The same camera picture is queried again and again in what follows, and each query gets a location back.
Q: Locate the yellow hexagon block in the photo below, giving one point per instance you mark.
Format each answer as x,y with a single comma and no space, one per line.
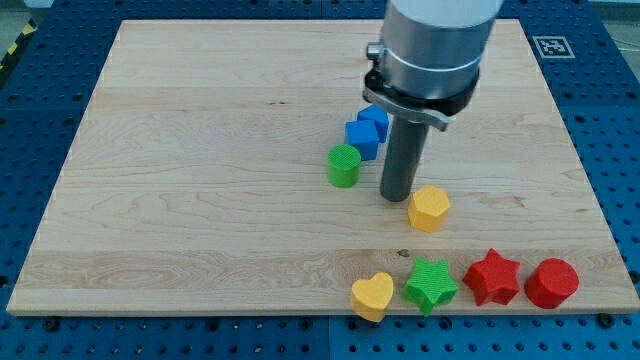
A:
428,208

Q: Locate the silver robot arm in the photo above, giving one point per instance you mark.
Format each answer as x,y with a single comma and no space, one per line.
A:
433,48

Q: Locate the green star block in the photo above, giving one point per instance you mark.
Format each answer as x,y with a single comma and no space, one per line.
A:
429,285

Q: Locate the red star block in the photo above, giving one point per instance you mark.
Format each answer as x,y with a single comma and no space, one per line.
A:
493,279

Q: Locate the green cylinder block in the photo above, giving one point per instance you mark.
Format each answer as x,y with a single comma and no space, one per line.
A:
344,162

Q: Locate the blue cube block front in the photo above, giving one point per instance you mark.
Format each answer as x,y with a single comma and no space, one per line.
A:
362,134

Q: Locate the blue block rear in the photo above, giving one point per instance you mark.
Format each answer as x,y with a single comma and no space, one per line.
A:
380,119

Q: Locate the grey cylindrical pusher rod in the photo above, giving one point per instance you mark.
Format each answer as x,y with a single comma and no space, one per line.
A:
404,150

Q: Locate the wooden board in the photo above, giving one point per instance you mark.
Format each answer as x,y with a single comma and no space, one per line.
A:
196,182

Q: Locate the yellow heart block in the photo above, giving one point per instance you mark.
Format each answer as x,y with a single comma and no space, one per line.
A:
370,298

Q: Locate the black clamp with silver lever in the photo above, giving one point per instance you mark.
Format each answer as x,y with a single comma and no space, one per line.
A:
415,105

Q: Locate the red cylinder block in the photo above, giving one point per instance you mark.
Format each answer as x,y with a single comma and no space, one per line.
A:
553,281

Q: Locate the white fiducial marker tag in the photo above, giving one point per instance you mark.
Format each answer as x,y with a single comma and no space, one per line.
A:
553,47

